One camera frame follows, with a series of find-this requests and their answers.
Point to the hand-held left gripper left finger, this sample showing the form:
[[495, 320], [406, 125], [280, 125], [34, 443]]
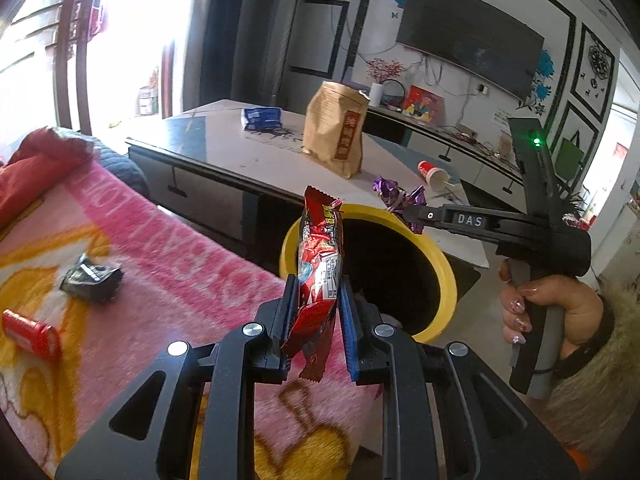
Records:
[[289, 330]]

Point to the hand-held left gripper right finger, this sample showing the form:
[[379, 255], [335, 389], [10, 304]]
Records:
[[348, 335]]

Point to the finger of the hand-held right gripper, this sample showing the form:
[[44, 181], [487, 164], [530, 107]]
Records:
[[450, 220]]

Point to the yellow round bin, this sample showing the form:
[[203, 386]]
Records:
[[440, 280]]

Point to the red snack wrapper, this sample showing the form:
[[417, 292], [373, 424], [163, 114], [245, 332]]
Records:
[[315, 270]]

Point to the purple candy wrapper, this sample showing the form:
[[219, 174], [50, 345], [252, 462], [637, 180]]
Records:
[[390, 192]]

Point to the person's right forearm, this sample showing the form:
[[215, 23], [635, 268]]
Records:
[[605, 390]]

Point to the person's right hand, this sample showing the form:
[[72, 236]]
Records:
[[580, 315]]

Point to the red paper cup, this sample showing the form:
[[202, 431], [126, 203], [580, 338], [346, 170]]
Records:
[[430, 172]]

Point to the long television stand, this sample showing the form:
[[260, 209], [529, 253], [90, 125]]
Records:
[[480, 160]]

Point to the green bag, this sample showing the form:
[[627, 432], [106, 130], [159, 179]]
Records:
[[570, 157]]

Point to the colourful picture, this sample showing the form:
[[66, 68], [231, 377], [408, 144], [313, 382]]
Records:
[[422, 105]]

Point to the white vase with red flowers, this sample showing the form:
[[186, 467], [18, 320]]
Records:
[[376, 95]]

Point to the pink printed blanket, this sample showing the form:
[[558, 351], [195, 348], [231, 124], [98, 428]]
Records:
[[150, 285]]

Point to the brown paper bag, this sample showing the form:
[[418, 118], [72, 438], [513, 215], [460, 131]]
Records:
[[332, 130]]

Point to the white coffee table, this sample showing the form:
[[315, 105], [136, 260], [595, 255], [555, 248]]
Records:
[[240, 155]]

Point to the black crumpled wrapper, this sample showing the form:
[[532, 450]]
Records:
[[90, 277]]

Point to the blue snack packet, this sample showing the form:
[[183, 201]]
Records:
[[262, 119]]

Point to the dark blue quilted cushion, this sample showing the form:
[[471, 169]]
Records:
[[122, 167]]

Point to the red flat box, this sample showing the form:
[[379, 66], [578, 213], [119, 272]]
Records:
[[30, 332]]

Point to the dark curtain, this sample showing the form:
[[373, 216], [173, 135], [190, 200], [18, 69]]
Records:
[[235, 35]]

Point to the wall television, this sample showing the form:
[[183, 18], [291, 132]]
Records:
[[470, 35]]

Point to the brown wooden window frame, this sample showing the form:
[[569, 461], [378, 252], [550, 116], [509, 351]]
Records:
[[67, 50]]

